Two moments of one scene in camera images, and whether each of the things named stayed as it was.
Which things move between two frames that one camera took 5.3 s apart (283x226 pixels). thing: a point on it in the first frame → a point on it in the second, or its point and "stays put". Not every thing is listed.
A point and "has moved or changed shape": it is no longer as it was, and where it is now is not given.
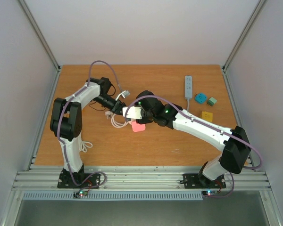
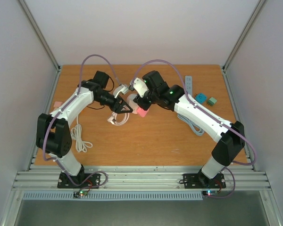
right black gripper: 143,115 → 141,104
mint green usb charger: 212,101 stays put
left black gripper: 118,108 stays put
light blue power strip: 188,86 stays put
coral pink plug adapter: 137,127 has moved or changed shape
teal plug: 200,98 stays put
